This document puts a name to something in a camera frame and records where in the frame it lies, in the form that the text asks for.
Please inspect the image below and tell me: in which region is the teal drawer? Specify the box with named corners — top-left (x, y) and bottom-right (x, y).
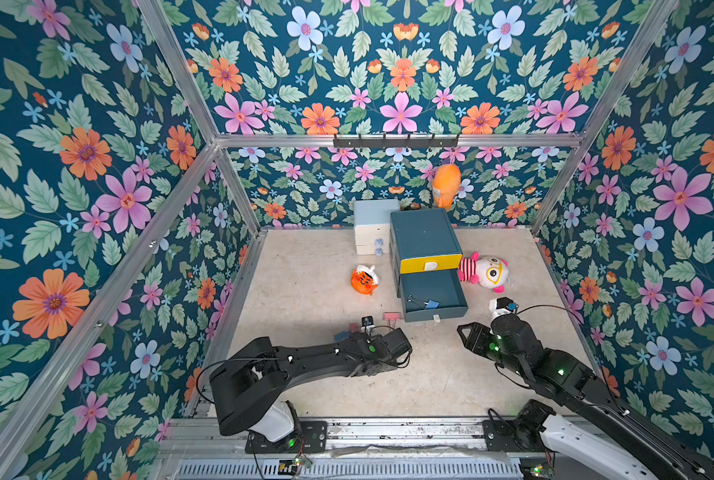
top-left (398, 270), bottom-right (469, 323)

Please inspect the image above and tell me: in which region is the yellow top drawer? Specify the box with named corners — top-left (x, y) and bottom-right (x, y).
top-left (399, 253), bottom-right (463, 275)

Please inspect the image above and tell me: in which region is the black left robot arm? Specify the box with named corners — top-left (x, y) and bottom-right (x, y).
top-left (209, 329), bottom-right (412, 442)

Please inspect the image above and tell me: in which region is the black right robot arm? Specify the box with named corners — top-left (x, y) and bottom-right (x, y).
top-left (457, 314), bottom-right (714, 479)

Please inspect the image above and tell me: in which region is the teal drawer cabinet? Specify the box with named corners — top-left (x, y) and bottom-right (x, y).
top-left (390, 208), bottom-right (463, 294)

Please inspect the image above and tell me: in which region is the light blue small drawer unit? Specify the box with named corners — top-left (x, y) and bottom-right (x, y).
top-left (354, 199), bottom-right (400, 256)

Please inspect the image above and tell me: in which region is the white pink striped plush toy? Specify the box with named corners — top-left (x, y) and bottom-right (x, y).
top-left (457, 252), bottom-right (510, 293)

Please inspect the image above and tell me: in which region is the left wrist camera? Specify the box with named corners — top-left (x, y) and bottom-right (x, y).
top-left (361, 316), bottom-right (374, 332)

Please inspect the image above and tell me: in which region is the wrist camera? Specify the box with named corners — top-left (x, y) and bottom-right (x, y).
top-left (361, 316), bottom-right (374, 332)
top-left (489, 297), bottom-right (519, 320)

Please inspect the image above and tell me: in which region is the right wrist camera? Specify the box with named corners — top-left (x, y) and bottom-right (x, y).
top-left (489, 297), bottom-right (519, 320)

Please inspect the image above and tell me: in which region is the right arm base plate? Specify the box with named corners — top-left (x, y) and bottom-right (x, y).
top-left (482, 399), bottom-right (555, 452)

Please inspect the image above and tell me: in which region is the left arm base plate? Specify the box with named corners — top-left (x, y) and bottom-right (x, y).
top-left (245, 420), bottom-right (328, 455)

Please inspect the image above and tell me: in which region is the orange plush toy on wall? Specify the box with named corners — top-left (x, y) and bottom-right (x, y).
top-left (432, 164), bottom-right (461, 210)

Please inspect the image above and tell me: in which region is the black hook rail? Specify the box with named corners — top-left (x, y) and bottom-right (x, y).
top-left (332, 134), bottom-right (460, 150)

